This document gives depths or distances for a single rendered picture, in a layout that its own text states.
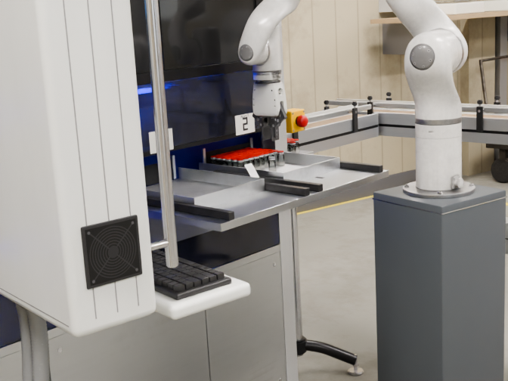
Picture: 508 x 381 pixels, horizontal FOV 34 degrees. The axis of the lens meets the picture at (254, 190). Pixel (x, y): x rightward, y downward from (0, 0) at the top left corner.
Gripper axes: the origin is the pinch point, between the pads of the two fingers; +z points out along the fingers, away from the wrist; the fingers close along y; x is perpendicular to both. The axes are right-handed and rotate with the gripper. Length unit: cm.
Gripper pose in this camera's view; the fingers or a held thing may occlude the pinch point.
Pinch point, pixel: (270, 133)
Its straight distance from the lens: 243.9
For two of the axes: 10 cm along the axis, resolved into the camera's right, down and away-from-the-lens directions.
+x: -6.8, 2.0, -7.1
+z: 0.6, 9.7, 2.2
